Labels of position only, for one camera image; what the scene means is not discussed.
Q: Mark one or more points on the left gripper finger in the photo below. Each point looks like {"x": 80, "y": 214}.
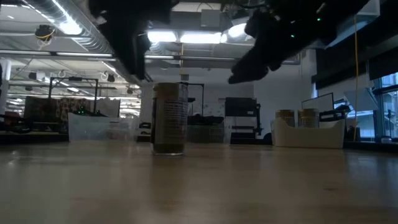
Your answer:
{"x": 133, "y": 56}

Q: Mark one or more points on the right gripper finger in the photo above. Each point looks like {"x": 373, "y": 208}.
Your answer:
{"x": 248, "y": 70}

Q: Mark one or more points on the black background robot arm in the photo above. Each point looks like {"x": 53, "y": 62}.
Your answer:
{"x": 82, "y": 111}

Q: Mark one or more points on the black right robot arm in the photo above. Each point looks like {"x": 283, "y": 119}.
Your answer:
{"x": 326, "y": 15}

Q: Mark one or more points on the ceiling light panel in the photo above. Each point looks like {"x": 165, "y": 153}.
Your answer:
{"x": 161, "y": 36}
{"x": 200, "y": 38}

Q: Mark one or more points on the grey ceiling pipe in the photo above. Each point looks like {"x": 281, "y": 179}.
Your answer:
{"x": 84, "y": 54}

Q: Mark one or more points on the white curtain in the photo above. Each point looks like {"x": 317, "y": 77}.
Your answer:
{"x": 107, "y": 107}

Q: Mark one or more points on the grey ceiling box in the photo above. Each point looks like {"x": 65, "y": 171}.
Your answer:
{"x": 211, "y": 18}

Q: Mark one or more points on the patterned cloth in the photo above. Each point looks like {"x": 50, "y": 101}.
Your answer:
{"x": 73, "y": 105}

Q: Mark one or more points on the black desk equipment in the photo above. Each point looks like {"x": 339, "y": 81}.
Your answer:
{"x": 331, "y": 115}

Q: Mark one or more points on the black yellow ceiling device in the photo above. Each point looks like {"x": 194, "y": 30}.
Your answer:
{"x": 44, "y": 32}

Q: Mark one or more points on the white plastic bin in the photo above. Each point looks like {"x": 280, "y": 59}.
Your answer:
{"x": 311, "y": 138}

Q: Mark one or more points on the white folded board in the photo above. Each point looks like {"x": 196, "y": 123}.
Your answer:
{"x": 362, "y": 101}

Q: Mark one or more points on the glass window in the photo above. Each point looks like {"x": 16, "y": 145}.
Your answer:
{"x": 390, "y": 109}

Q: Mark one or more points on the white column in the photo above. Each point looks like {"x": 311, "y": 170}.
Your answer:
{"x": 4, "y": 81}

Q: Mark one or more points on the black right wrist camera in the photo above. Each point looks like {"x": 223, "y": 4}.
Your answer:
{"x": 256, "y": 25}

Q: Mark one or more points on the black station frame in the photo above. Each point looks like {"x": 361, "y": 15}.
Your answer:
{"x": 74, "y": 79}
{"x": 196, "y": 83}

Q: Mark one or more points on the white board black frame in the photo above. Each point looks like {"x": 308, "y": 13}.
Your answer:
{"x": 320, "y": 102}

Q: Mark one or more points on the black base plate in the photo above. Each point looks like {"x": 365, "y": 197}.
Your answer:
{"x": 144, "y": 138}

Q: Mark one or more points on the silver air duct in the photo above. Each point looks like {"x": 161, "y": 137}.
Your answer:
{"x": 40, "y": 7}

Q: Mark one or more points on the black aluminium table frame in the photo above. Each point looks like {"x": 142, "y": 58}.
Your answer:
{"x": 373, "y": 146}

